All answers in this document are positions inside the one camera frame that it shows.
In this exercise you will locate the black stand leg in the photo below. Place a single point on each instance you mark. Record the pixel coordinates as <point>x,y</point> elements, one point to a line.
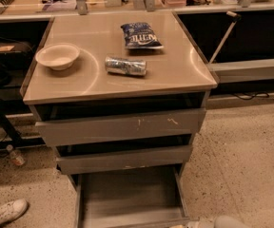
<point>9,129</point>

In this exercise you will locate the white stick black handle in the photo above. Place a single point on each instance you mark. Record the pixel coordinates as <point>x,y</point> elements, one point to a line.
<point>235,18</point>

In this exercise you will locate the grey drawer cabinet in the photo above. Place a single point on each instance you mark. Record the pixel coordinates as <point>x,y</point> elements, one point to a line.
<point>119,98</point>

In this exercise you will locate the white bowl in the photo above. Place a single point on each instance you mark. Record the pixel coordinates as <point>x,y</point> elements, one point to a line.
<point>57,56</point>

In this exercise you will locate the grey bottom drawer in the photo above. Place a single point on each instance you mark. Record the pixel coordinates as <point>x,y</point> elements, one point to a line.
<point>135,198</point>

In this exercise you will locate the black bag on shelf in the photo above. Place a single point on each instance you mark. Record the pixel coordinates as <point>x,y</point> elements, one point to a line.
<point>16,55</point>

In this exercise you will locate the grey drawer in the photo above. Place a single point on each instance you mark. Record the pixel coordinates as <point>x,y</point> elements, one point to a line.
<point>135,198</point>
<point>121,127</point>
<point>123,160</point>

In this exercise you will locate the white sneaker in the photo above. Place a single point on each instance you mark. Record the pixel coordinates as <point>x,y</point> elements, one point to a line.
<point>13,210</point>

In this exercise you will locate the plastic water bottle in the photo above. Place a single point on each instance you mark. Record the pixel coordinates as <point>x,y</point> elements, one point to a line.
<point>15,155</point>

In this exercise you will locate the blue chip bag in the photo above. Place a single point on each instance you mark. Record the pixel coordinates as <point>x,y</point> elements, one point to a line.
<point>140,35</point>

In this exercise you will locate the grey middle drawer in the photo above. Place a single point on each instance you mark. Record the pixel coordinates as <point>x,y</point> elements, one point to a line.
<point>123,160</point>

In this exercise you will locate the silver crushed can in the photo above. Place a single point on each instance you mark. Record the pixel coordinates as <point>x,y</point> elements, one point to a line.
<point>125,66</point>

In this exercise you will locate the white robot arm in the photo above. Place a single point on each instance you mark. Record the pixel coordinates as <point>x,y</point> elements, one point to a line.
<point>219,222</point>

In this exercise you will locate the grey top drawer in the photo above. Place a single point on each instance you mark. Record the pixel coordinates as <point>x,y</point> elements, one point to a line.
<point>121,127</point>

